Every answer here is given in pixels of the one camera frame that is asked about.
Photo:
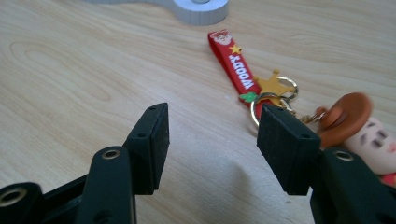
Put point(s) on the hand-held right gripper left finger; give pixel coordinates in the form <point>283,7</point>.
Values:
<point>149,149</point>

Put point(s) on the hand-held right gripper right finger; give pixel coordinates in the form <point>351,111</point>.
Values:
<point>285,149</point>

